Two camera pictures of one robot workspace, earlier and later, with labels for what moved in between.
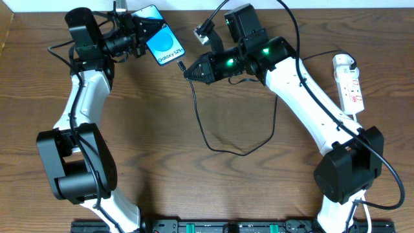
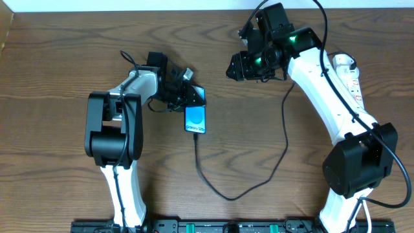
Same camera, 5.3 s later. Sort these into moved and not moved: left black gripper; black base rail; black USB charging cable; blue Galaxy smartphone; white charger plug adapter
Moved: black USB charging cable; left black gripper; blue Galaxy smartphone
Not moved: white charger plug adapter; black base rail
